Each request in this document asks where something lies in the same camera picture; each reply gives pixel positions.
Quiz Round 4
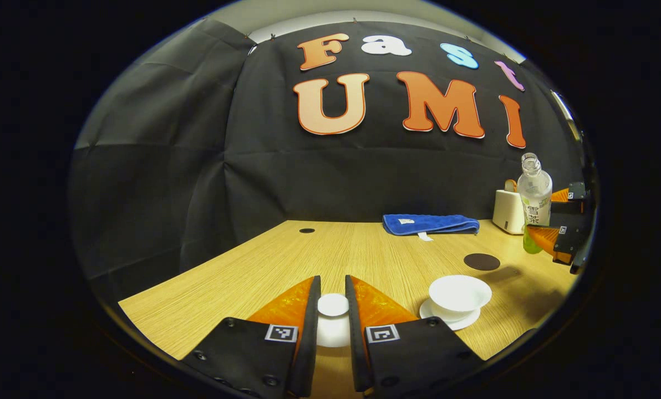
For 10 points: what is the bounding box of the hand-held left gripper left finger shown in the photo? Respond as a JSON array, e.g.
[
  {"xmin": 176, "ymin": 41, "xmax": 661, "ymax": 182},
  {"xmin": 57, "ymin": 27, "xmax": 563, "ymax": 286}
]
[{"xmin": 181, "ymin": 275, "xmax": 322, "ymax": 398}]

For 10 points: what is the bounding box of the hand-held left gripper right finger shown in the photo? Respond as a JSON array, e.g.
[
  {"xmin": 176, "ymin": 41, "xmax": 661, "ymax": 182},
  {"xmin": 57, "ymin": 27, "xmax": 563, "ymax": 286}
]
[{"xmin": 345, "ymin": 274, "xmax": 484, "ymax": 395}]

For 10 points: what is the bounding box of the clear water bottle white label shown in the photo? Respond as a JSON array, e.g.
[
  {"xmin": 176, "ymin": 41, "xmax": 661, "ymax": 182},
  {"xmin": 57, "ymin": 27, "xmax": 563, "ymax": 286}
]
[{"xmin": 516, "ymin": 152, "xmax": 553, "ymax": 255}]

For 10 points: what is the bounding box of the white teacup lid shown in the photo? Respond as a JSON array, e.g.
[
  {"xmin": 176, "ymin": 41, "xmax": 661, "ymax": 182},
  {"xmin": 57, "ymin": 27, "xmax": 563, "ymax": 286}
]
[{"xmin": 315, "ymin": 293, "xmax": 352, "ymax": 349}]

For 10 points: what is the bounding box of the dark brown round coaster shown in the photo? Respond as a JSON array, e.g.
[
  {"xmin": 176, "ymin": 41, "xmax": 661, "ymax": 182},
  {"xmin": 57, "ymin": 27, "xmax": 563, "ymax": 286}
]
[{"xmin": 464, "ymin": 253, "xmax": 501, "ymax": 272}]

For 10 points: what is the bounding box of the white teacup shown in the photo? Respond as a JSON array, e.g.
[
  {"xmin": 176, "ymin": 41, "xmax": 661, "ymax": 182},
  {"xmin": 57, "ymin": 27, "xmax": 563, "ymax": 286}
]
[{"xmin": 429, "ymin": 275, "xmax": 492, "ymax": 322}]

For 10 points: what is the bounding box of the white saucer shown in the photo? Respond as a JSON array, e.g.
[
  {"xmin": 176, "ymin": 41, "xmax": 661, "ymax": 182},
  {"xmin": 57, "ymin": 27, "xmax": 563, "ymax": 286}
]
[{"xmin": 419, "ymin": 298, "xmax": 481, "ymax": 331}]

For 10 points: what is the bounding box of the blue towel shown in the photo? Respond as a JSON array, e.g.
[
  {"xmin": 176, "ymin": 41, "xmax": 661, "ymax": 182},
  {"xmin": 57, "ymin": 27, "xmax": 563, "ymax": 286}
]
[{"xmin": 382, "ymin": 214, "xmax": 480, "ymax": 242}]

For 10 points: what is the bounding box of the black backdrop cloth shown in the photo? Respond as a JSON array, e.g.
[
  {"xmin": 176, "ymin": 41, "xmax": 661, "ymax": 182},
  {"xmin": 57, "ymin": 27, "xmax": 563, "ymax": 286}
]
[{"xmin": 69, "ymin": 17, "xmax": 586, "ymax": 289}]

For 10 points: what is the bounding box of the white box with wooden handle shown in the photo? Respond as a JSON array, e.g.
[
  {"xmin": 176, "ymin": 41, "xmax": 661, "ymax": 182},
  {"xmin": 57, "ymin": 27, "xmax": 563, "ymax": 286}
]
[{"xmin": 492, "ymin": 179, "xmax": 526, "ymax": 236}]

